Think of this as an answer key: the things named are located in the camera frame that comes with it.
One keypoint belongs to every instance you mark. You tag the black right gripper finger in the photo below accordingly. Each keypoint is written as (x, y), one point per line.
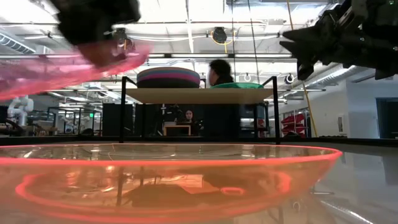
(306, 49)
(306, 34)

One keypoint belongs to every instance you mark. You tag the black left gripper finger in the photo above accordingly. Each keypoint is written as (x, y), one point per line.
(102, 54)

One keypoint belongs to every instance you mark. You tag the transparent pink plate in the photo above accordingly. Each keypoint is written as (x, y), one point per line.
(46, 73)

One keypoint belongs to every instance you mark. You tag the green plate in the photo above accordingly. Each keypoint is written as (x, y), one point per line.
(237, 85)

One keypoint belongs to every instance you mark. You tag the transparent orange plate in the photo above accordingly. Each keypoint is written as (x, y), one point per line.
(155, 189)

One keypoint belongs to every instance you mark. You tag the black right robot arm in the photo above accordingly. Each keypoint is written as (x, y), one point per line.
(382, 12)

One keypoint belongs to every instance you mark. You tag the black cabinet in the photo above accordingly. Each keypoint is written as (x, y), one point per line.
(112, 119)

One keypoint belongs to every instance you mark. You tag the red storage bins rack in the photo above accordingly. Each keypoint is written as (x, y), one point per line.
(293, 121)

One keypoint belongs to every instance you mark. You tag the dark blue door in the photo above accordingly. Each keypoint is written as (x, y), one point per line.
(387, 118)

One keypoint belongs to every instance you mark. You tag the black computer monitor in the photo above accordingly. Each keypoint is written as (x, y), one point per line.
(253, 110)

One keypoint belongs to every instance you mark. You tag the standing person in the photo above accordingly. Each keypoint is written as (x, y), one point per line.
(221, 71)

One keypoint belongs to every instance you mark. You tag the long ceiling light bar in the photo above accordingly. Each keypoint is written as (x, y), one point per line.
(199, 56)

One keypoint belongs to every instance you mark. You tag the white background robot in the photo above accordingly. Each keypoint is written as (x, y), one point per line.
(20, 107)

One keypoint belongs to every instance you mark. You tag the small wooden table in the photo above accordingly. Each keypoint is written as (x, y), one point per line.
(177, 126)

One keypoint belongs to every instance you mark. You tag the seated person at desk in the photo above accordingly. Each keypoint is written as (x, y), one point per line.
(188, 115)

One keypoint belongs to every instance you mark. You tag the silver ventilation duct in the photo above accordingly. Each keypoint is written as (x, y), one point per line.
(335, 76)

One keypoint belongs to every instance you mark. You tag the black frame wooden shelf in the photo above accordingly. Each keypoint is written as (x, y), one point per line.
(199, 95)

